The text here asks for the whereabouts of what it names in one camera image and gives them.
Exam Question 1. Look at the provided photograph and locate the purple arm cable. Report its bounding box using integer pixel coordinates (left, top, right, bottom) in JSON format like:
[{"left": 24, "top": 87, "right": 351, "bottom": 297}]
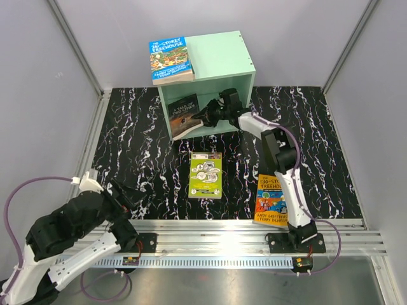
[
  {"left": 0, "top": 176, "right": 131, "bottom": 301},
  {"left": 251, "top": 109, "right": 343, "bottom": 276}
]

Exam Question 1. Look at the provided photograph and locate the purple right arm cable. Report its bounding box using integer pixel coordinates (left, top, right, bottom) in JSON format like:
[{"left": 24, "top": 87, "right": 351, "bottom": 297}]
[{"left": 251, "top": 109, "right": 343, "bottom": 276}]

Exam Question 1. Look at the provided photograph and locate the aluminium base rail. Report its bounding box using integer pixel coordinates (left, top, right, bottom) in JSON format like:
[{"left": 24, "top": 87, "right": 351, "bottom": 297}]
[{"left": 43, "top": 219, "right": 387, "bottom": 269}]

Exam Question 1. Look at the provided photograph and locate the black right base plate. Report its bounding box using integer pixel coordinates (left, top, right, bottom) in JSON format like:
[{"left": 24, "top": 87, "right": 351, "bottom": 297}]
[{"left": 265, "top": 233, "right": 326, "bottom": 254}]

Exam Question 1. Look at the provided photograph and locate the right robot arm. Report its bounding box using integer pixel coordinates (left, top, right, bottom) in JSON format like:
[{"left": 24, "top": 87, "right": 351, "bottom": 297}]
[{"left": 192, "top": 88, "right": 318, "bottom": 252}]

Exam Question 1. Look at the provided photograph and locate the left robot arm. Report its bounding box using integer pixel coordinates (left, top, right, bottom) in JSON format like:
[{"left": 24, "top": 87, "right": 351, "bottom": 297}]
[{"left": 1, "top": 179, "right": 143, "bottom": 304}]

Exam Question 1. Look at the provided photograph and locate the mint green open box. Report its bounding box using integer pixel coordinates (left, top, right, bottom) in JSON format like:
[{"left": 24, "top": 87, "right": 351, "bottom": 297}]
[{"left": 158, "top": 30, "right": 256, "bottom": 133}]

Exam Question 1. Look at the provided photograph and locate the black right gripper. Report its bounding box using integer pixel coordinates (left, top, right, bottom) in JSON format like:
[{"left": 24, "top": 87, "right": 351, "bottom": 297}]
[{"left": 191, "top": 100, "right": 229, "bottom": 129}]

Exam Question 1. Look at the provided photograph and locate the orange 130-Storey Treehouse book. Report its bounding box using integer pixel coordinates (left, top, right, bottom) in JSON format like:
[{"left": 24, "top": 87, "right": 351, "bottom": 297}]
[{"left": 254, "top": 174, "right": 288, "bottom": 229}]

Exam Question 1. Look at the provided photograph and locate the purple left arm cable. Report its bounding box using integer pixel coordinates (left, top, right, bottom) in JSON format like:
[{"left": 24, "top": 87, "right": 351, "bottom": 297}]
[{"left": 0, "top": 176, "right": 131, "bottom": 301}]

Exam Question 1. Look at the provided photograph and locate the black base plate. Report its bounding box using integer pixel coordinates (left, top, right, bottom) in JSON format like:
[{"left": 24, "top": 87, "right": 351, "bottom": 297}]
[
  {"left": 130, "top": 233, "right": 158, "bottom": 254},
  {"left": 265, "top": 233, "right": 326, "bottom": 254}
]

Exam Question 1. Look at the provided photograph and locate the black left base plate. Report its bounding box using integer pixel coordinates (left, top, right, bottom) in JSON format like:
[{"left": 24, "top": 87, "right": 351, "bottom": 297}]
[{"left": 130, "top": 233, "right": 158, "bottom": 254}]

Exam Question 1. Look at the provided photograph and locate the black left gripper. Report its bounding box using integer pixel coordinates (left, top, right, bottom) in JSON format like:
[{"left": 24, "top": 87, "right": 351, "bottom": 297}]
[{"left": 76, "top": 177, "right": 146, "bottom": 239}]

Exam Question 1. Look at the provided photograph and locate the black marble pattern mat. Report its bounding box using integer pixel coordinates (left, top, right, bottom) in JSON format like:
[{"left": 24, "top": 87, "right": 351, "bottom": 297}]
[{"left": 92, "top": 86, "right": 362, "bottom": 220}]

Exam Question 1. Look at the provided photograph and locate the dark Tale of Two Cities book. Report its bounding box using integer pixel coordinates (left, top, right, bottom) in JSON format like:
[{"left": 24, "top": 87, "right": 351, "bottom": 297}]
[{"left": 168, "top": 93, "right": 204, "bottom": 140}]

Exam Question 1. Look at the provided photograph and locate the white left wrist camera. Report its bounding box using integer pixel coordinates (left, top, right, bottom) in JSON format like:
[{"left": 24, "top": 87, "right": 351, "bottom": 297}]
[{"left": 71, "top": 169, "right": 104, "bottom": 193}]

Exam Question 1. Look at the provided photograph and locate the lime green book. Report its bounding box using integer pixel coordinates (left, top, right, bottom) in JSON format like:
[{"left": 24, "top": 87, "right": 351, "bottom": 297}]
[{"left": 188, "top": 152, "right": 223, "bottom": 200}]

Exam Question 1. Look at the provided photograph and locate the blue 26-Storey Treehouse book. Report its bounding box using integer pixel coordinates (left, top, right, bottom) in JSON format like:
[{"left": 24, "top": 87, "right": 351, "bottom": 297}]
[{"left": 149, "top": 36, "right": 193, "bottom": 86}]

